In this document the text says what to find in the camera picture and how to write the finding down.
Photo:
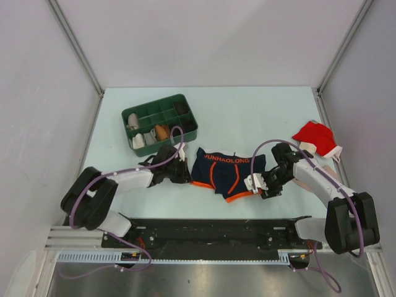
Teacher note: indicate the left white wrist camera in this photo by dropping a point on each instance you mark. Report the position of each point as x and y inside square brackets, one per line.
[181, 147]

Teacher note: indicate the white rolled cloth in tray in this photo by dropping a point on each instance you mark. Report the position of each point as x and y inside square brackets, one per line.
[138, 141]

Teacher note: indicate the beige rolled cloth in tray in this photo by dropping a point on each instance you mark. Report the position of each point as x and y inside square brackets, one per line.
[132, 122]

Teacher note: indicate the black rolled cloth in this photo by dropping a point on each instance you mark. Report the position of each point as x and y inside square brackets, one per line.
[180, 108]
[188, 125]

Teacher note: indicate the black rolled cloth right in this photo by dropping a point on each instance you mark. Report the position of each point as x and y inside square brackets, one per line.
[188, 125]

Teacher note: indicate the green compartment organizer tray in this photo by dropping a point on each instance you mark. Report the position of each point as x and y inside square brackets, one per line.
[160, 111]

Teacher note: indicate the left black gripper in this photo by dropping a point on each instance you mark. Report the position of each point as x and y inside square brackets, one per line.
[185, 176]

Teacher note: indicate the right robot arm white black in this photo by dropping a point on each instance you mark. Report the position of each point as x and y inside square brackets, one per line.
[350, 223]

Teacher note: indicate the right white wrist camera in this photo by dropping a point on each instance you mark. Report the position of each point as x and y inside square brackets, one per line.
[255, 183]

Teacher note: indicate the grey rolled cloth in tray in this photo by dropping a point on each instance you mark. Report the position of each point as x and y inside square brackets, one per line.
[150, 137]

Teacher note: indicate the black rolled cloth back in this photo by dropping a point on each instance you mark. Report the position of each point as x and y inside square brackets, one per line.
[180, 108]

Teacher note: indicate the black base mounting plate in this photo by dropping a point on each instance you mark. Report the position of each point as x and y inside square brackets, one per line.
[268, 234]

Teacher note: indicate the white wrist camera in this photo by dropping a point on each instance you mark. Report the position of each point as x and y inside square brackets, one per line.
[181, 147]
[255, 183]

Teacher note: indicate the navy orange underwear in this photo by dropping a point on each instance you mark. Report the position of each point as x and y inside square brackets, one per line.
[225, 174]

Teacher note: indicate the red white underwear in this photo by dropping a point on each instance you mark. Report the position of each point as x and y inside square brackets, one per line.
[321, 137]

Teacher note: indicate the slotted cable duct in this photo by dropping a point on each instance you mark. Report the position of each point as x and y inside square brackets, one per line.
[128, 257]

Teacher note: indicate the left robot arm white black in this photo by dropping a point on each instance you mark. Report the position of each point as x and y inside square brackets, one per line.
[89, 199]

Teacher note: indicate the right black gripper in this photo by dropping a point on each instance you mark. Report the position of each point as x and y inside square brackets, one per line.
[271, 192]

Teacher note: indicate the orange rolled cloth in tray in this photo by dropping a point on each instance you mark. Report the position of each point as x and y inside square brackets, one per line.
[162, 132]

